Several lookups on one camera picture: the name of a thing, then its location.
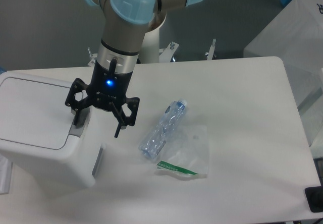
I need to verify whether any white push-lid trash can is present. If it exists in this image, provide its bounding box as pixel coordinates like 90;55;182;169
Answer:
1;72;104;188

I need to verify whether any clear plastic bag green strip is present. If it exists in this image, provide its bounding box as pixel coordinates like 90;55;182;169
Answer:
155;125;209;180

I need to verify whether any crushed clear plastic bottle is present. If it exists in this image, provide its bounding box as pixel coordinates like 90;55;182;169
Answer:
139;99;188;160

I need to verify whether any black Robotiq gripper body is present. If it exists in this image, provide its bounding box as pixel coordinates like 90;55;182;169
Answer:
86;63;133;111

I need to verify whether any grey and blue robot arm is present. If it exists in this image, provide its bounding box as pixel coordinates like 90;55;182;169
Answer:
65;0;203;129

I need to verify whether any white metal base frame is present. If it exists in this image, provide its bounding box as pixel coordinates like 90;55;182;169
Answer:
88;38;217;67

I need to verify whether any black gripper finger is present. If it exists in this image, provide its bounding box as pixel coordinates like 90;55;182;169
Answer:
109;96;140;138
65;78;90;128

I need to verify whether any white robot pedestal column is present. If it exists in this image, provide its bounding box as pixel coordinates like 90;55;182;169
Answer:
137;12;166;64

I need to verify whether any white paper sheet at left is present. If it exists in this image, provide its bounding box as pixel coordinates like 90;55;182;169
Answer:
0;155;13;194

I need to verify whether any black device at table edge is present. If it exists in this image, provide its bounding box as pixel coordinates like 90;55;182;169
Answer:
305;186;322;213

